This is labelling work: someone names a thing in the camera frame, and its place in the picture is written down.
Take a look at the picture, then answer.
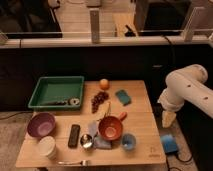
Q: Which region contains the grey-blue towel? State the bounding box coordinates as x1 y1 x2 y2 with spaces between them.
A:
88 121 112 150

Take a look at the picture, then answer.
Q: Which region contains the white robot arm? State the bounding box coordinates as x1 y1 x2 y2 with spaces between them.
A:
158 64 213 128

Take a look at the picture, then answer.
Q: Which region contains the blue device on floor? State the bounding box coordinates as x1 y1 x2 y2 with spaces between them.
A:
161 134 179 154

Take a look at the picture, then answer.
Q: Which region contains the small blue bowl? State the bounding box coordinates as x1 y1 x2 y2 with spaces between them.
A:
121 133 136 150

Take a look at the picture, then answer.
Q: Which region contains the teal sponge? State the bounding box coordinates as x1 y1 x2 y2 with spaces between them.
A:
115 90 131 106

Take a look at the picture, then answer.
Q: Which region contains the purple grape bunch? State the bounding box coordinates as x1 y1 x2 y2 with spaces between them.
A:
91 91 109 113

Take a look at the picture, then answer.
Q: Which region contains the orange fruit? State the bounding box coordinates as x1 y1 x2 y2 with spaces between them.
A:
99 79 110 90

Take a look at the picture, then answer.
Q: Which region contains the small metal cup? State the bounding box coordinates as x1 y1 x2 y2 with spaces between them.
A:
80 134 93 149

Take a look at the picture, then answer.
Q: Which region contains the black remote control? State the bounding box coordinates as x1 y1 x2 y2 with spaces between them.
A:
68 124 80 148

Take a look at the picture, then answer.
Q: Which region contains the tape roll in tray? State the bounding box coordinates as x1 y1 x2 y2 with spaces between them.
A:
68 98 80 106

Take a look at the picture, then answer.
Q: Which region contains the green plastic tray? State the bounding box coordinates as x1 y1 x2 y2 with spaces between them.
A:
28 76 84 111

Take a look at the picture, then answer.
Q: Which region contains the dark tool in tray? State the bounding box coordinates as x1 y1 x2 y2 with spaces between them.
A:
44 101 68 105

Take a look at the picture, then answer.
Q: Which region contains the white railing bar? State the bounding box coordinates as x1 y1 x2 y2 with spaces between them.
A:
0 35 213 49

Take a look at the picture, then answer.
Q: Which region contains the white cup stack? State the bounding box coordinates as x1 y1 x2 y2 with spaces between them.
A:
38 136 57 159

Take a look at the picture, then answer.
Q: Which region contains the purple bowl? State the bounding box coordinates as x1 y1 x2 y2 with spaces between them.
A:
27 113 56 138

